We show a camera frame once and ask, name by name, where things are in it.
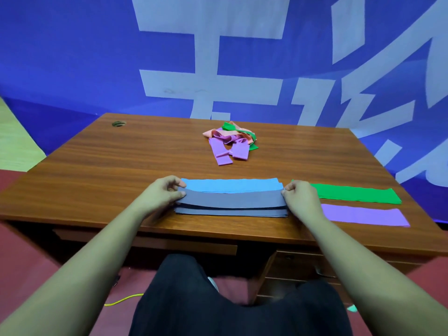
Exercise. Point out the person's left hand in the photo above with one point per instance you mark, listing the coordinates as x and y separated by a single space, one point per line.
159 197

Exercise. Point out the person's right hand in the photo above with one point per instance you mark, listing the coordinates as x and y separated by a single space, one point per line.
304 202

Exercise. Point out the person's right thumb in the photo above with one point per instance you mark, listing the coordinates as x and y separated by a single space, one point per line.
286 196

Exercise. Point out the person's left thumb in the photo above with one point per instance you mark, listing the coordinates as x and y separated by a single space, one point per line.
177 197

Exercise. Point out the grey elastic band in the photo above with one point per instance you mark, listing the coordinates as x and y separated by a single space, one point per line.
231 199

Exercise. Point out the person's right forearm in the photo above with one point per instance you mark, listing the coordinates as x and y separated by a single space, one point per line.
364 276

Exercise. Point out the person's left forearm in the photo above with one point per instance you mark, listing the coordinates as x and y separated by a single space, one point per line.
80 272

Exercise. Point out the blue elastic band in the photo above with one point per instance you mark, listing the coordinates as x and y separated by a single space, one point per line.
231 185

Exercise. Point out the stack of grey bands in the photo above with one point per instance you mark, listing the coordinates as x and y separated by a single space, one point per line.
231 212

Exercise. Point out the wooden desk centre drawer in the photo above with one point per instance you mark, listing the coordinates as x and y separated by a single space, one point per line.
147 243

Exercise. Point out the crumpled purple elastic band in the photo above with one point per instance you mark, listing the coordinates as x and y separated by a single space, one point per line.
220 150

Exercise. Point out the flat green elastic band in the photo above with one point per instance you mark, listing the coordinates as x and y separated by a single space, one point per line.
357 194

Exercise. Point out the crumpled pink elastic band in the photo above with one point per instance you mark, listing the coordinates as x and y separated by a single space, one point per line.
210 133

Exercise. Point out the wooden desk drawer unit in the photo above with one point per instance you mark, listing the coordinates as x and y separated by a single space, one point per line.
297 269

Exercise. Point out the flat purple elastic band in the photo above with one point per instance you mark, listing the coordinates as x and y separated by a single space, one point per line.
364 215

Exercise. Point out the brown wooden desk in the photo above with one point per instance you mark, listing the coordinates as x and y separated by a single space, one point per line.
105 160

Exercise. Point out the crumpled green elastic band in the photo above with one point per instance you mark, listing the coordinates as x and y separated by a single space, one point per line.
231 127

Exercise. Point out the white shoe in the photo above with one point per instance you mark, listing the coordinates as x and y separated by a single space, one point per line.
213 284

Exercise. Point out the person's black trousers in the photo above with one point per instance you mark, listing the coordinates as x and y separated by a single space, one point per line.
196 307

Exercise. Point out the small green scrap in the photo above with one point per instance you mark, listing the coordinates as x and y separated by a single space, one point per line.
352 308

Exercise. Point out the blue and white banner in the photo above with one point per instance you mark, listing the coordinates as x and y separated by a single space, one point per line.
87 48

